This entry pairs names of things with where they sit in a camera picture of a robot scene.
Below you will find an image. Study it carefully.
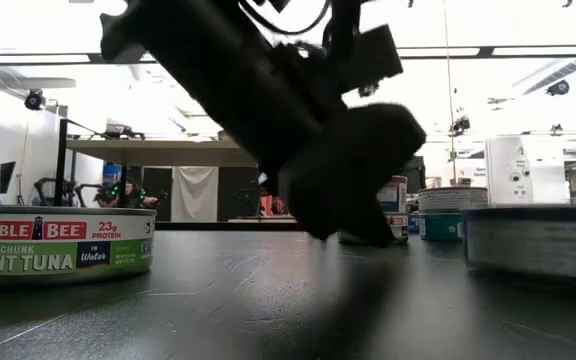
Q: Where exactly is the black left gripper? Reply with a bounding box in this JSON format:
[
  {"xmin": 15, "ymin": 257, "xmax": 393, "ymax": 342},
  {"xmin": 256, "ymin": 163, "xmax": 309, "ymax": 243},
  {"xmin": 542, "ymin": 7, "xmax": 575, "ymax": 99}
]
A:
[{"xmin": 246, "ymin": 43, "xmax": 427, "ymax": 249}]

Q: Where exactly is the teal tuna can with barcode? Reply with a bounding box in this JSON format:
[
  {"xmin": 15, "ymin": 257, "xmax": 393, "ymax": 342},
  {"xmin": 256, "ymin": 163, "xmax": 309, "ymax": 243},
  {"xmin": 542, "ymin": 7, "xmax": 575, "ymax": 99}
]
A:
[{"xmin": 419, "ymin": 212, "xmax": 464, "ymax": 243}]

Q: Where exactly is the white green label tuna can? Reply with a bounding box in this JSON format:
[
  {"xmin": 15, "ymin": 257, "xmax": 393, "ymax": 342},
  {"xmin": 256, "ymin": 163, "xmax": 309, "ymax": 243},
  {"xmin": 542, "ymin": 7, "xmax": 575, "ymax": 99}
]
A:
[{"xmin": 417, "ymin": 186, "xmax": 489, "ymax": 215}]

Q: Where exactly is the navy label tuna can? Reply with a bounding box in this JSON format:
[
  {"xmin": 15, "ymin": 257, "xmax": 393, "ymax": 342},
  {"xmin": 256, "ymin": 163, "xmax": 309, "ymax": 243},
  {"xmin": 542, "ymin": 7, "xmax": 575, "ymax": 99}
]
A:
[{"xmin": 461, "ymin": 203, "xmax": 576, "ymax": 282}]

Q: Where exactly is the Bumble Bee light tuna can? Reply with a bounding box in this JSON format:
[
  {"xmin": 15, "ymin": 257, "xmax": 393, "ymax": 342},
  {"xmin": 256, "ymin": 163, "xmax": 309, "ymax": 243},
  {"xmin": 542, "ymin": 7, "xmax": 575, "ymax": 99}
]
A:
[
  {"xmin": 0, "ymin": 205, "xmax": 158, "ymax": 286},
  {"xmin": 386, "ymin": 213, "xmax": 410, "ymax": 245}
]

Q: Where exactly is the tall red blue label can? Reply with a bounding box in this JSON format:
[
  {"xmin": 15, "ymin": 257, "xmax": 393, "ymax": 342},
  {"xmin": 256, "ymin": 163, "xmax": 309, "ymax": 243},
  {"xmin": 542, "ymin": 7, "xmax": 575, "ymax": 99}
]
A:
[{"xmin": 376, "ymin": 174, "xmax": 409, "ymax": 215}]

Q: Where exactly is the large black monitor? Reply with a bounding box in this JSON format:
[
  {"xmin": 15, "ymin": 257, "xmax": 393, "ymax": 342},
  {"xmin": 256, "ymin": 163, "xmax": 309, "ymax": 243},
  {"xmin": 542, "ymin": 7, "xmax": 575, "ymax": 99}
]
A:
[{"xmin": 401, "ymin": 155, "xmax": 427, "ymax": 195}]

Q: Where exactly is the red curtain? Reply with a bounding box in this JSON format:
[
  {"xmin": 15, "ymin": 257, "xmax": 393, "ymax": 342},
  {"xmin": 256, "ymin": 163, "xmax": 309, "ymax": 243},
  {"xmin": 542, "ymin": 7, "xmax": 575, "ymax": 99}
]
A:
[{"xmin": 259, "ymin": 169, "xmax": 289, "ymax": 217}]

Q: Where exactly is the white column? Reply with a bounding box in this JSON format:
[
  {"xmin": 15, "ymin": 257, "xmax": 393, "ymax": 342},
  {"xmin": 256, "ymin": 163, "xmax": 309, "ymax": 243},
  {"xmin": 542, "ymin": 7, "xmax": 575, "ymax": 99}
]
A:
[{"xmin": 484, "ymin": 135, "xmax": 533, "ymax": 207}]

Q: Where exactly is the white curtain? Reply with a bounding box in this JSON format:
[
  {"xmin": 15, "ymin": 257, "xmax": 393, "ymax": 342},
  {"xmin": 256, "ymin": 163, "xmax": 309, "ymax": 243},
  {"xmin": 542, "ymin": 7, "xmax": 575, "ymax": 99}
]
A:
[{"xmin": 171, "ymin": 166, "xmax": 219, "ymax": 223}]

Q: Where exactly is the person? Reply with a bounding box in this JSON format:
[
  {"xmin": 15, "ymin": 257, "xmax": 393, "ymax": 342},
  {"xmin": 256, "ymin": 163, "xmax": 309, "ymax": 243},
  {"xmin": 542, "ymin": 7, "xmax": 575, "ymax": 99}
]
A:
[{"xmin": 117, "ymin": 180, "xmax": 162, "ymax": 210}]

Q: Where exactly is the small black monitor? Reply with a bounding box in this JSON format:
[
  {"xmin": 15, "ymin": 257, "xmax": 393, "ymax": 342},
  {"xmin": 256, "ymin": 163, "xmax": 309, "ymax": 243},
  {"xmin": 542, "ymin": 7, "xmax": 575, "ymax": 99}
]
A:
[{"xmin": 0, "ymin": 160, "xmax": 18, "ymax": 196}]

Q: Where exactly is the thin hanging cable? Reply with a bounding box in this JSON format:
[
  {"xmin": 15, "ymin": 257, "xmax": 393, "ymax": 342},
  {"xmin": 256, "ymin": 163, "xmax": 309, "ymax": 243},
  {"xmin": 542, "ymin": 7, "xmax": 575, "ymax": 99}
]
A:
[{"xmin": 441, "ymin": 0, "xmax": 457, "ymax": 187}]

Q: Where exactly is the black metal table frame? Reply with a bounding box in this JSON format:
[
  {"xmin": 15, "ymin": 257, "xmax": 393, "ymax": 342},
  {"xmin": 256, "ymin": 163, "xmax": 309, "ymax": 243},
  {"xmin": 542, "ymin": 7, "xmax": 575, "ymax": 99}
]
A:
[{"xmin": 153, "ymin": 219, "xmax": 299, "ymax": 233}]

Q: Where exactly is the wooden shelf black frame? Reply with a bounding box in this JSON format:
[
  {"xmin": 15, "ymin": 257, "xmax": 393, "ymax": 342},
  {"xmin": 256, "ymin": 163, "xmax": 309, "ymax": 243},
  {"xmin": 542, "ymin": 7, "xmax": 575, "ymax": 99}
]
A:
[{"xmin": 53, "ymin": 118, "xmax": 262, "ymax": 236}]

